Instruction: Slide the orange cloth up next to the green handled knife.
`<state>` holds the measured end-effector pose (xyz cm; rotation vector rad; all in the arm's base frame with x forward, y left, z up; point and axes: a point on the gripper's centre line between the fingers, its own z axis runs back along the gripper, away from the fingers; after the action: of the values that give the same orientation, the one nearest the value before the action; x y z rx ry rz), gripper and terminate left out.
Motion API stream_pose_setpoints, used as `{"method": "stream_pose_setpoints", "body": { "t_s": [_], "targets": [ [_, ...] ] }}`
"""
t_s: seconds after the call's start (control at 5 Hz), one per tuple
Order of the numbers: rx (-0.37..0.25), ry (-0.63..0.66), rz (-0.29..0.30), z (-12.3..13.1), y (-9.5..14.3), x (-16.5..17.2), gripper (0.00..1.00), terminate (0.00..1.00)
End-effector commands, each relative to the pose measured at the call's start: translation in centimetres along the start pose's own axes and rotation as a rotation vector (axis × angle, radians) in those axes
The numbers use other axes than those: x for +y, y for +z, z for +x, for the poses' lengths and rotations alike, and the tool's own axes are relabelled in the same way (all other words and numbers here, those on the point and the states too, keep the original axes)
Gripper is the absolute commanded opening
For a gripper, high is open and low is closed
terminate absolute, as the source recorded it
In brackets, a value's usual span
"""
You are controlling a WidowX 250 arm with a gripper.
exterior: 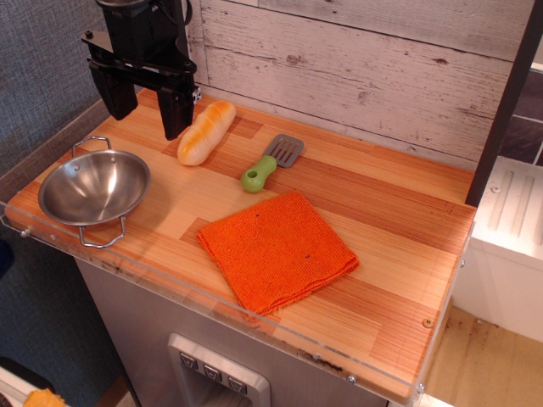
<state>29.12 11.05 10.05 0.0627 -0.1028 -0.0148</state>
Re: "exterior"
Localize silver toy fridge cabinet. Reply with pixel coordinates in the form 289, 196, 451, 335
76, 260, 388, 406

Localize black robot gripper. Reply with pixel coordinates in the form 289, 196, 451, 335
81, 1, 196, 141

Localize yellow orange object bottom left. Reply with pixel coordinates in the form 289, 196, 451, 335
23, 388, 67, 407

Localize toy bread loaf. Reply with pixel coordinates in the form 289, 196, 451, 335
177, 100, 237, 166

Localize green handled grey spatula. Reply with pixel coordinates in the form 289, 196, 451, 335
240, 134, 305, 193

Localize white toy sink unit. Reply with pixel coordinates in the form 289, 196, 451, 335
452, 157, 542, 341

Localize stainless steel bowl with handles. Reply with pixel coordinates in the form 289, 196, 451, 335
38, 136, 151, 249

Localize orange cloth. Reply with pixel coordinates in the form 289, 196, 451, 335
197, 192, 360, 315

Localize clear acrylic table guard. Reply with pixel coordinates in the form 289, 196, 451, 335
5, 194, 475, 406

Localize dark vertical post right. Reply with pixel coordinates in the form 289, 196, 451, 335
465, 0, 542, 207

